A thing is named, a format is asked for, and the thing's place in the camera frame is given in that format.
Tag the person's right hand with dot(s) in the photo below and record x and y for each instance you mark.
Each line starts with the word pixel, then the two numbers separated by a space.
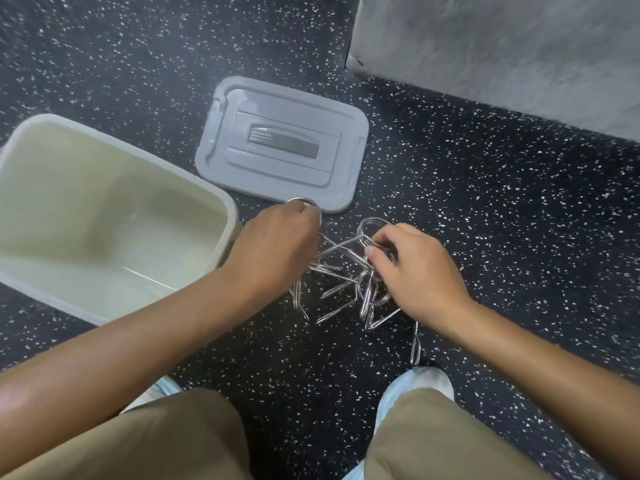
pixel 425 279

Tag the person's left hand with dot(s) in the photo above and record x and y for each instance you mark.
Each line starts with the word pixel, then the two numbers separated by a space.
pixel 270 249

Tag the person's right thumb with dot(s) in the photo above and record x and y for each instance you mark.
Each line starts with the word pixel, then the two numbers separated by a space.
pixel 381 257

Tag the person's left fingers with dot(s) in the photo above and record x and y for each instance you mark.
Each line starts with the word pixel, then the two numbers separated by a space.
pixel 305 217

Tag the round-ended steel clip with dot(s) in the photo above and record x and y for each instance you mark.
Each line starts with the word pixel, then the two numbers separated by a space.
pixel 302 199

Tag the long-looped steel clip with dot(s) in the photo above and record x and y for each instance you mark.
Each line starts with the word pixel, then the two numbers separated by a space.
pixel 367 229

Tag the person's right forearm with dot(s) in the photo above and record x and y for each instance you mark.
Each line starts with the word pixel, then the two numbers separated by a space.
pixel 550 374

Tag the person's left forearm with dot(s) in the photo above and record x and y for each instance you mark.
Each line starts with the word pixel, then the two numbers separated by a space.
pixel 110 354

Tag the pile of metal clips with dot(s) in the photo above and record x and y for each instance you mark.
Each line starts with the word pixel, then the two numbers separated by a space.
pixel 340 289

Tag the grey plastic bin lid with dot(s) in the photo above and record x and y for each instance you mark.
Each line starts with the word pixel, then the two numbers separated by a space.
pixel 282 144

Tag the light blue right shoe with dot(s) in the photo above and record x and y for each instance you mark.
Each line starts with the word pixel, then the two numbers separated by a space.
pixel 420 382

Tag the light blue shoe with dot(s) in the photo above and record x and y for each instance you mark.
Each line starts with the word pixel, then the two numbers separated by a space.
pixel 160 389
pixel 420 382

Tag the beige plastic storage bin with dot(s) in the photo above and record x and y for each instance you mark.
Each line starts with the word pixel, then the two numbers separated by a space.
pixel 100 219

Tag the light blue left shoe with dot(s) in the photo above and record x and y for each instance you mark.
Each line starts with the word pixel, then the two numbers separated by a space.
pixel 160 389

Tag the khaki trousers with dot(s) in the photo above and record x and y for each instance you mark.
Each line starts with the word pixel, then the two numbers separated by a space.
pixel 190 439

